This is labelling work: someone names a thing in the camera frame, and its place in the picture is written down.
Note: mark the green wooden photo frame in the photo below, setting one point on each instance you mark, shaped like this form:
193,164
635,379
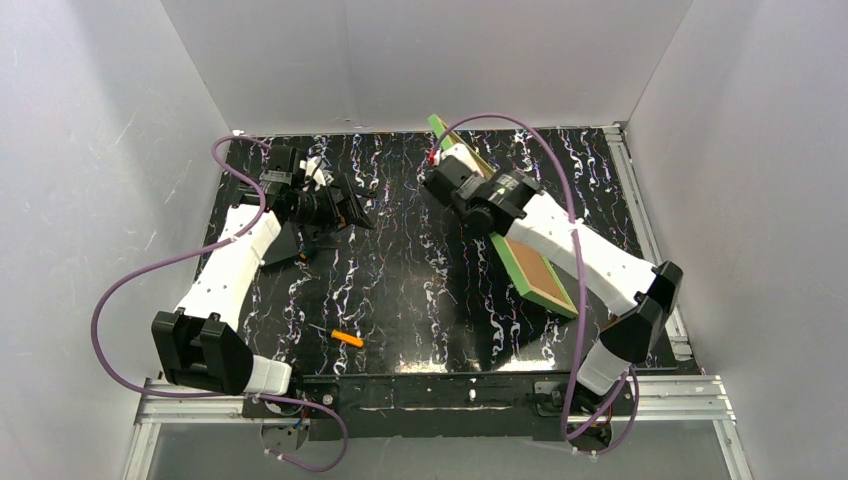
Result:
531,273

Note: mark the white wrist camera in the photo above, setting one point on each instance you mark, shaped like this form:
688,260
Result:
466,156
313,172

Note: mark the aluminium rail right side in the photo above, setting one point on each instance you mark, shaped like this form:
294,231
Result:
616,140

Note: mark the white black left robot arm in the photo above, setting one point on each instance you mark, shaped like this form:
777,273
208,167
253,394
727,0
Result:
197,343

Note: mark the black square pad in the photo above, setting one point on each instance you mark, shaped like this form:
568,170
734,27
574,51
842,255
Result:
285,247

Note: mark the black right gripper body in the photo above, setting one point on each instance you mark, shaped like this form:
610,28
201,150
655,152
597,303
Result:
439,182

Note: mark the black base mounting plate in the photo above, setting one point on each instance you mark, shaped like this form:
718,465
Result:
494,404

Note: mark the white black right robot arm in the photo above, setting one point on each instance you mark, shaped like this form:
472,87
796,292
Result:
639,295

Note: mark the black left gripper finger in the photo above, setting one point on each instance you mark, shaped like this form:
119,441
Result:
351,209
320,238

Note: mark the orange handled screwdriver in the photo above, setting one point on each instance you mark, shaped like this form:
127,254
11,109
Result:
342,337

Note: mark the aluminium rail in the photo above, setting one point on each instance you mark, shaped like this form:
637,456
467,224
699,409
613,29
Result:
662,398
616,140

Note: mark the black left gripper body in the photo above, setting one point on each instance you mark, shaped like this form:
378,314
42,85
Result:
338,207

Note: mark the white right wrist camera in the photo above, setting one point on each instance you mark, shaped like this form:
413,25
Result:
466,156

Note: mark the aluminium rail front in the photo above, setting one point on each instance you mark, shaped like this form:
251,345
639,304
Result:
662,398

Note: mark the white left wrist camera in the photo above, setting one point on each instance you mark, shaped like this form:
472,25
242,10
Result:
313,172

